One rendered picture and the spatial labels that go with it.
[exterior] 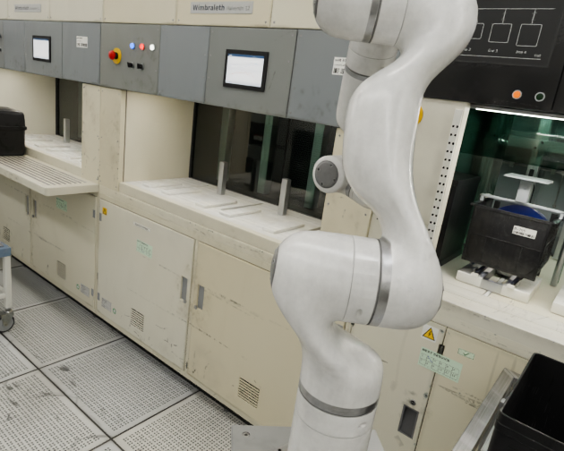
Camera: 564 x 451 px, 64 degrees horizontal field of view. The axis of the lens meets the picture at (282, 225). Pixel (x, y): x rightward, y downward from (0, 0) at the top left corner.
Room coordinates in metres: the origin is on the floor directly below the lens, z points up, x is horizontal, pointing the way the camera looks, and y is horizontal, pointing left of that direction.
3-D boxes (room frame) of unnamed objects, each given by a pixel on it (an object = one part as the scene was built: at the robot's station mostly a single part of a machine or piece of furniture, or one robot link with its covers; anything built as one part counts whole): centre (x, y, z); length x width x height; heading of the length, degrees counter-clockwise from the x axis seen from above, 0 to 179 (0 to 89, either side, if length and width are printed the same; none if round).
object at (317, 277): (0.59, -0.08, 1.07); 0.19 x 0.12 x 0.24; 89
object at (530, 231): (1.38, -0.71, 1.06); 0.24 x 0.20 x 0.32; 54
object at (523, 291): (1.38, -0.71, 0.89); 0.22 x 0.21 x 0.04; 144
